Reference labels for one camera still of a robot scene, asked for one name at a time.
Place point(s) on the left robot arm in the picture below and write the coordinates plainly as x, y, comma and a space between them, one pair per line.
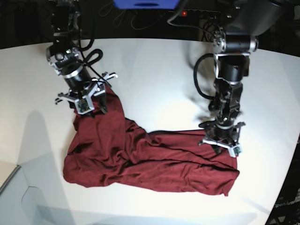
233, 42

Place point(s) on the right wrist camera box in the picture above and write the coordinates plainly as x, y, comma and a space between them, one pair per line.
84, 105

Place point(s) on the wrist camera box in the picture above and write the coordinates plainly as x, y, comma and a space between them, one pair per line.
84, 105
235, 151

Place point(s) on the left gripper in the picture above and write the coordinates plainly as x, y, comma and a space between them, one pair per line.
219, 137

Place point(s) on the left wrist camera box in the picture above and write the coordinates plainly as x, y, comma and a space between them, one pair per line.
235, 151

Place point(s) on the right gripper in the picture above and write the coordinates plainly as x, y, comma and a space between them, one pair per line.
95, 89

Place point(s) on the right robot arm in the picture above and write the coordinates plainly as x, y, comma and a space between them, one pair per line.
65, 55

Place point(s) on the blue box at top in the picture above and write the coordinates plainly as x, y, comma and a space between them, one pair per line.
146, 4

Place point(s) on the dark red t-shirt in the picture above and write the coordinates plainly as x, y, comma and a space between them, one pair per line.
109, 148

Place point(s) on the black power strip red light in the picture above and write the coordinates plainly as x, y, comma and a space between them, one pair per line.
201, 14

